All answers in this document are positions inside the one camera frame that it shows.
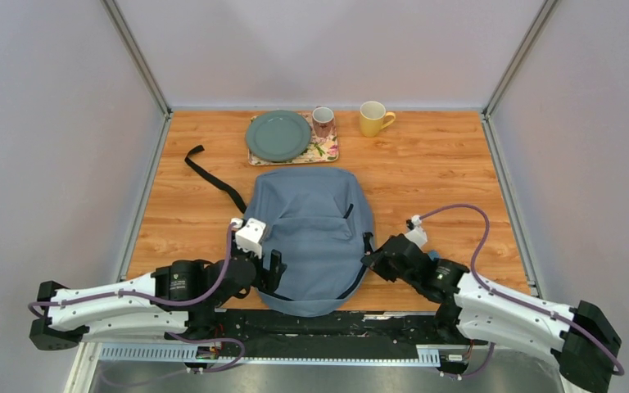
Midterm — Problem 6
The green ceramic plate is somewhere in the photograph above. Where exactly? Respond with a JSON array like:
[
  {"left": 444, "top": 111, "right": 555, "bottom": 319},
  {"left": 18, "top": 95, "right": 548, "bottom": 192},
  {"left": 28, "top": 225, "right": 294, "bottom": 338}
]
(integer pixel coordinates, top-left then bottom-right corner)
[{"left": 245, "top": 110, "right": 311, "bottom": 162}]

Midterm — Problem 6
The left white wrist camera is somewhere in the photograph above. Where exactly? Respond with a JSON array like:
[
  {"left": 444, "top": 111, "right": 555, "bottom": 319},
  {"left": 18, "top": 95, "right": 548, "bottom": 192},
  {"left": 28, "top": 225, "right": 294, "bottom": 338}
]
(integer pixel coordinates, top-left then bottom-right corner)
[{"left": 230, "top": 218, "right": 267, "bottom": 259}]

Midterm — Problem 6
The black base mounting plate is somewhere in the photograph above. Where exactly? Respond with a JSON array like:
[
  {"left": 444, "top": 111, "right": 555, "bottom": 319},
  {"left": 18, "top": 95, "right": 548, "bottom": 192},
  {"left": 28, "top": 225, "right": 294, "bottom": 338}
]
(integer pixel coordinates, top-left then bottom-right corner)
[{"left": 179, "top": 309, "right": 470, "bottom": 360}]

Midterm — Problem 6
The floral serving tray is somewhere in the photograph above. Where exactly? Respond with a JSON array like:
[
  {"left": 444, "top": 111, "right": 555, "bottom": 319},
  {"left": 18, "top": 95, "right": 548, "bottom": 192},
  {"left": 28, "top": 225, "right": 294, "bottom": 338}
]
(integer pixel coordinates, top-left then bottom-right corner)
[{"left": 247, "top": 111, "right": 340, "bottom": 166}]

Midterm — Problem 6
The aluminium front frame rail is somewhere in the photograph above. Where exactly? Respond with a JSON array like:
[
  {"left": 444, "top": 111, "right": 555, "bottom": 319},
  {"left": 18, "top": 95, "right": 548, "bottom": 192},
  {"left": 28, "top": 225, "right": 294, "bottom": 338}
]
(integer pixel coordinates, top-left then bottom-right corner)
[{"left": 65, "top": 306, "right": 590, "bottom": 393}]

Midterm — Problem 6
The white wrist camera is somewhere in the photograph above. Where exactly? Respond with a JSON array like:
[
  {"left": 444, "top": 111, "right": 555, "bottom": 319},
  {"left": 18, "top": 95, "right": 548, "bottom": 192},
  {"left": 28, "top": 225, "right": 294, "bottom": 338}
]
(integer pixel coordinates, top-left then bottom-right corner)
[
  {"left": 404, "top": 215, "right": 428, "bottom": 248},
  {"left": 230, "top": 218, "right": 267, "bottom": 259}
]

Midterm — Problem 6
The yellow ceramic mug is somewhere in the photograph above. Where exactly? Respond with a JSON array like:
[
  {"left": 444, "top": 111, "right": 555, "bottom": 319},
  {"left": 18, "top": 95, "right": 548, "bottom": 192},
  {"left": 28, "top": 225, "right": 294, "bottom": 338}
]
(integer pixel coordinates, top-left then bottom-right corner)
[{"left": 360, "top": 101, "right": 396, "bottom": 138}]

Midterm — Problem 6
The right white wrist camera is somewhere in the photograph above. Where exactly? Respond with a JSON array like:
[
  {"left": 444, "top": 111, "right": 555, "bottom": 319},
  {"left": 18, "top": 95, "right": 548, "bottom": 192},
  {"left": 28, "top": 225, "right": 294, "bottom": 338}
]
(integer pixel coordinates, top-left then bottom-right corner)
[{"left": 404, "top": 215, "right": 428, "bottom": 248}]

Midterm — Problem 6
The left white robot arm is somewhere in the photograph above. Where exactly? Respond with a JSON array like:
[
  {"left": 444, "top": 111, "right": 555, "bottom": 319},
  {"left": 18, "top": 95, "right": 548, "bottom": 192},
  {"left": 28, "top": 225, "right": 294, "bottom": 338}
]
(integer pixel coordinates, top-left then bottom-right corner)
[{"left": 29, "top": 251, "right": 287, "bottom": 351}]

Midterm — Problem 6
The pink patterned mug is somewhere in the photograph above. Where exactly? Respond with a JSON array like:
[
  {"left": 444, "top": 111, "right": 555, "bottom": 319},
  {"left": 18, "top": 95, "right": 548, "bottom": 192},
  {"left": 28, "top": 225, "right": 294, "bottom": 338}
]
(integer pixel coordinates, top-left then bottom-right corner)
[{"left": 311, "top": 106, "right": 336, "bottom": 138}]

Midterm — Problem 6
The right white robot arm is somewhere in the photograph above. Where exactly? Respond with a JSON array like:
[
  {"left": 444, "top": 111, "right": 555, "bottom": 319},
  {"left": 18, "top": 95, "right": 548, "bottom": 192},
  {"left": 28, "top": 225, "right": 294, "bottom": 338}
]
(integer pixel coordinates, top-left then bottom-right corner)
[{"left": 361, "top": 235, "right": 622, "bottom": 392}]

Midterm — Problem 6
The purple cable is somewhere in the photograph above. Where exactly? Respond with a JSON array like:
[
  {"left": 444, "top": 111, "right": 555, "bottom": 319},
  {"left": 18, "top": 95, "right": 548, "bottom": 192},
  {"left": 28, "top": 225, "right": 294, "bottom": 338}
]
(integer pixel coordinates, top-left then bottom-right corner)
[
  {"left": 414, "top": 203, "right": 626, "bottom": 379},
  {"left": 26, "top": 222, "right": 246, "bottom": 375}
]

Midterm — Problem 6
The blue-grey fabric backpack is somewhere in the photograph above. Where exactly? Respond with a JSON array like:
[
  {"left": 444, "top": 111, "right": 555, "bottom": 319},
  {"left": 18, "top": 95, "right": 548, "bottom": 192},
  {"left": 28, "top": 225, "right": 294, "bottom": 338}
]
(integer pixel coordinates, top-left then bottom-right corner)
[{"left": 184, "top": 144, "right": 376, "bottom": 318}]

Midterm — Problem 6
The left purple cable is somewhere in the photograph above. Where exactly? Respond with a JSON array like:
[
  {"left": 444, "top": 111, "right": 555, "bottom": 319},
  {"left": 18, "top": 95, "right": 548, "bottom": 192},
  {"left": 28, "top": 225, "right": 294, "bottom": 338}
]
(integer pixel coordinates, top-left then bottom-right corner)
[{"left": 26, "top": 222, "right": 246, "bottom": 375}]

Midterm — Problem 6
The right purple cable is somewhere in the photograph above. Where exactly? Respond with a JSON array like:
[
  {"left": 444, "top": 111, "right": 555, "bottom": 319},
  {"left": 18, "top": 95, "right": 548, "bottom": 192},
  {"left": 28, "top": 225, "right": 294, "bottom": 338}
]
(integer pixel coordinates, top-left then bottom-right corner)
[{"left": 414, "top": 203, "right": 626, "bottom": 379}]

